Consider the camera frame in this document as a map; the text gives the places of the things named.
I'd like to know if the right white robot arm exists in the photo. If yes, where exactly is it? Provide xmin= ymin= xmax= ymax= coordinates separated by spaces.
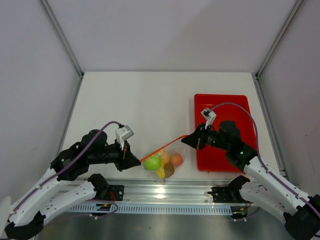
xmin=181 ymin=120 xmax=320 ymax=240

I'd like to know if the left frame post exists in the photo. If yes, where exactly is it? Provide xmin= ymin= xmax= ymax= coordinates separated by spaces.
xmin=38 ymin=0 xmax=84 ymax=78

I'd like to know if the small brown yellow fruit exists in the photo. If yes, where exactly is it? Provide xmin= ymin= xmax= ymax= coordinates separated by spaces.
xmin=163 ymin=162 xmax=175 ymax=179

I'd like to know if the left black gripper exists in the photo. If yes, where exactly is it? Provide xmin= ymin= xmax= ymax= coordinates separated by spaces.
xmin=89 ymin=138 xmax=141 ymax=172

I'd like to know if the red orange peach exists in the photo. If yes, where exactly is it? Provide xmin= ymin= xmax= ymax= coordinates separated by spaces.
xmin=170 ymin=153 xmax=184 ymax=167

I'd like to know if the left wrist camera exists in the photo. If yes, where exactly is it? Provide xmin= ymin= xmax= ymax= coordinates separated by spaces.
xmin=115 ymin=124 xmax=134 ymax=150

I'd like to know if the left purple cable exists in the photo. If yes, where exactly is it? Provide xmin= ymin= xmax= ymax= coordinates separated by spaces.
xmin=9 ymin=120 xmax=123 ymax=216

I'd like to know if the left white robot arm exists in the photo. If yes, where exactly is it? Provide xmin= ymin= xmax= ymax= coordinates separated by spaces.
xmin=3 ymin=125 xmax=141 ymax=240

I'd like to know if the red plastic tray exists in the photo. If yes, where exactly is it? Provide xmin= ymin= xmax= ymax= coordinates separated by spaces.
xmin=194 ymin=93 xmax=257 ymax=173

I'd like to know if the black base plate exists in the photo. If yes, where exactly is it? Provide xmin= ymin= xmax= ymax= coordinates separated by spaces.
xmin=105 ymin=185 xmax=125 ymax=202
xmin=207 ymin=186 xmax=246 ymax=204

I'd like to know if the green apple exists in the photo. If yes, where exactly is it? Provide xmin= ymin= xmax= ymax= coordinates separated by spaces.
xmin=142 ymin=154 xmax=161 ymax=171

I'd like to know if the frame post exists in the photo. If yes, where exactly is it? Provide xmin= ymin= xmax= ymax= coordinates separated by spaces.
xmin=38 ymin=0 xmax=84 ymax=78
xmin=255 ymin=0 xmax=307 ymax=80

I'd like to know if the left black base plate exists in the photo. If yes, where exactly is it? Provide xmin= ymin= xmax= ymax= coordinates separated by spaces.
xmin=105 ymin=185 xmax=125 ymax=202

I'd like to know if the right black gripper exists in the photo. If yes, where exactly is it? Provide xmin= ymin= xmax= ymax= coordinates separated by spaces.
xmin=181 ymin=122 xmax=230 ymax=152

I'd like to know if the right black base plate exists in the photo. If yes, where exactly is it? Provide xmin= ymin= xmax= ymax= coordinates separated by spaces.
xmin=207 ymin=186 xmax=246 ymax=204

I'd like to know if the clear zip top bag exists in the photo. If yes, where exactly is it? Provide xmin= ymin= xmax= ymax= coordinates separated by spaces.
xmin=140 ymin=135 xmax=189 ymax=182

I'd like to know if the right frame post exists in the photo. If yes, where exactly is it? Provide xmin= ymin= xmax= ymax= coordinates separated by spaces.
xmin=255 ymin=0 xmax=307 ymax=80

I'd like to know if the yellow orange mango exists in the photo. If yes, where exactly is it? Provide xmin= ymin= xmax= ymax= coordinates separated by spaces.
xmin=160 ymin=152 xmax=170 ymax=164

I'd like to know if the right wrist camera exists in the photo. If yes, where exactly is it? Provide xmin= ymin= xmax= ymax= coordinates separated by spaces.
xmin=201 ymin=108 xmax=217 ymax=129

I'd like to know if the slotted cable duct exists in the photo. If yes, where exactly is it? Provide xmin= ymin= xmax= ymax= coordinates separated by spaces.
xmin=67 ymin=202 xmax=233 ymax=216

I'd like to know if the aluminium mounting rail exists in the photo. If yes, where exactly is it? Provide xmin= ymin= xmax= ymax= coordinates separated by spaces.
xmin=107 ymin=179 xmax=231 ymax=205

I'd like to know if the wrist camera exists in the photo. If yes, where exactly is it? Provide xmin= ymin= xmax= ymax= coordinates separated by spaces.
xmin=201 ymin=108 xmax=217 ymax=129
xmin=115 ymin=124 xmax=134 ymax=150

